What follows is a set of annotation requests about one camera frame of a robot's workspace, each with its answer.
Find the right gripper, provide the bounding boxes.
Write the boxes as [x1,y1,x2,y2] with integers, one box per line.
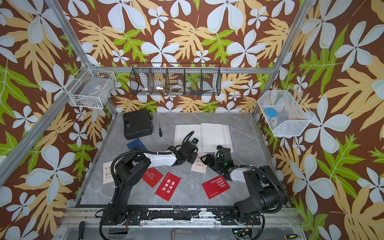
[199,153,225,172]

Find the pink card red text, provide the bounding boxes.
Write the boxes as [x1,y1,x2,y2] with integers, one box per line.
[191,153,207,174]

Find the white photo album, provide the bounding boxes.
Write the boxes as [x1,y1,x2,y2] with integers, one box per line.
[174,123,234,153]

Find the red card white characters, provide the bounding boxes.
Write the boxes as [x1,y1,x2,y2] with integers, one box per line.
[155,173,181,201]

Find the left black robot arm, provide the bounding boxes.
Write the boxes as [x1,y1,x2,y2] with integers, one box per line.
[100,138,199,226]

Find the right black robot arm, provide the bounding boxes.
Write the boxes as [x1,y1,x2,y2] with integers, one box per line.
[200,146,288,224]

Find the red card small text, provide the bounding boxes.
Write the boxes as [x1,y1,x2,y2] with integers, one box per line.
[202,176,231,200]

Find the red card cursive script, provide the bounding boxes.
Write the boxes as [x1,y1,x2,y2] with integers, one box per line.
[142,168,164,188]

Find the dark blue booklet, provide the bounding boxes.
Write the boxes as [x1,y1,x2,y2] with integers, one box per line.
[127,139,147,151]

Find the black plastic case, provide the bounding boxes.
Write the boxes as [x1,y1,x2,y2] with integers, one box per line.
[123,109,153,140]

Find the blue object in basket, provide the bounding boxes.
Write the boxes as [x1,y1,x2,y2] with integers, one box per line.
[265,108,278,118]

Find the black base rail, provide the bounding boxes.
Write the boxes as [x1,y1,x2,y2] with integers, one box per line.
[100,206,262,226]

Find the black wire basket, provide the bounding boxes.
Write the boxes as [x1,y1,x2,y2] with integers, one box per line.
[128,63,222,96]

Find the white wire basket right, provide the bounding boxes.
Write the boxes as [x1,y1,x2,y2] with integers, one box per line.
[258,87,315,138]

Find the white wire basket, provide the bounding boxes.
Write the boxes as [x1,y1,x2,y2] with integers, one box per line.
[65,64,117,109]
[258,87,315,138]

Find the aluminium frame back bar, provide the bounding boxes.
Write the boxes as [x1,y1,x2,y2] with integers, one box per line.
[94,65,275,75]

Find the yellow handled screwdriver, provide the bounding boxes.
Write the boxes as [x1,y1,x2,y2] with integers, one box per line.
[284,234,299,240]

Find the white wire basket left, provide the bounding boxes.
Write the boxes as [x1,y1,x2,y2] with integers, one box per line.
[65,64,117,109]

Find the aluminium frame post right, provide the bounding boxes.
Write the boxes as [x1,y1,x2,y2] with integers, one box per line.
[253,0,317,96]

